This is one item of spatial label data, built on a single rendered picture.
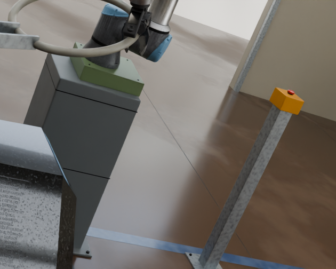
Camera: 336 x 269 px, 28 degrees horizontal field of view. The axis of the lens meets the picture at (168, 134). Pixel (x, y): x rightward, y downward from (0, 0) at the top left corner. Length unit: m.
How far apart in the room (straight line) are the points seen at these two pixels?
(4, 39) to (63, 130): 0.93
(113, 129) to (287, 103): 0.89
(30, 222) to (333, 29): 6.50
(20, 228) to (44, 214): 0.09
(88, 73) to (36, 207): 1.12
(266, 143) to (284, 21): 4.51
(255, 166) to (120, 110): 0.82
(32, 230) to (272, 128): 1.72
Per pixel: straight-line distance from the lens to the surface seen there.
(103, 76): 3.07
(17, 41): 2.30
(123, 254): 3.56
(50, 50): 2.32
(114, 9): 3.07
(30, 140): 2.29
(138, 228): 3.87
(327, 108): 8.59
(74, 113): 3.06
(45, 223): 2.07
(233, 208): 3.59
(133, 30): 2.35
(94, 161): 3.19
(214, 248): 3.70
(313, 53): 8.19
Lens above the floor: 1.74
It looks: 19 degrees down
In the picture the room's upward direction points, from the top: 23 degrees clockwise
